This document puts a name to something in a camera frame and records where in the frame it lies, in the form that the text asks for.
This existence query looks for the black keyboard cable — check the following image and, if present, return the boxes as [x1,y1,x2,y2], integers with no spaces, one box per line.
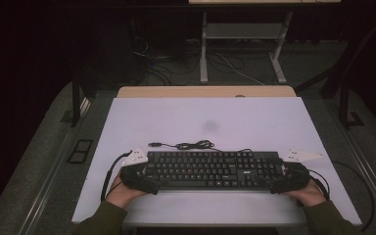
[148,140,253,154]

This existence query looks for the white floor cable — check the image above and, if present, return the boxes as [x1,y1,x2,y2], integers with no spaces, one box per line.
[214,52,266,86]

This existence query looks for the person's left hand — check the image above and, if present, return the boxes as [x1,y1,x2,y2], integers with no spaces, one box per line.
[106,174,148,210]

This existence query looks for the wooden table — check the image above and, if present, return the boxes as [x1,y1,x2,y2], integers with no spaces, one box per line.
[117,85,298,99]

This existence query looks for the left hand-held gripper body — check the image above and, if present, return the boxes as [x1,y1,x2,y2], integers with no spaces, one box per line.
[119,148,150,191]

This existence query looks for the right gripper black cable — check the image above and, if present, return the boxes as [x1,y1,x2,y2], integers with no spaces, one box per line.
[307,168,331,202]

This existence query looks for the black computer keyboard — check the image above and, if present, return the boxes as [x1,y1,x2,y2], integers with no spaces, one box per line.
[143,150,286,192]

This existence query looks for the person's right hand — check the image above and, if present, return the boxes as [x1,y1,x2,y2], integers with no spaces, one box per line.
[282,179,327,208]

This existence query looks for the black metal stand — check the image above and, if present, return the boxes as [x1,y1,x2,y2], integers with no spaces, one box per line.
[70,72,83,128]
[295,13,376,130]

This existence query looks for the grey metal desk frame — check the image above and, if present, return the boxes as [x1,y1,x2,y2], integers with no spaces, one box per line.
[188,0,342,85]

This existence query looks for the black floor socket plate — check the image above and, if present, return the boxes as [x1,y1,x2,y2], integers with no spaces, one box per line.
[66,138,94,165]

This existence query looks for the tangle of black floor cables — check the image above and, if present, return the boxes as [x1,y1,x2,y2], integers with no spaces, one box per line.
[132,34,201,86]

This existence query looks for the long black floor cable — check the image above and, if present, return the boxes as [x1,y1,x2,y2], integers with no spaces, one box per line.
[332,160,376,232]

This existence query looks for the aluminium floor rail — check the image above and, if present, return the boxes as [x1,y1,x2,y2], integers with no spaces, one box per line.
[334,123,376,226]
[18,97,93,235]

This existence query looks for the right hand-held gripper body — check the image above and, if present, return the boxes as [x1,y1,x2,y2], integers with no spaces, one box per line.
[275,148,325,194]

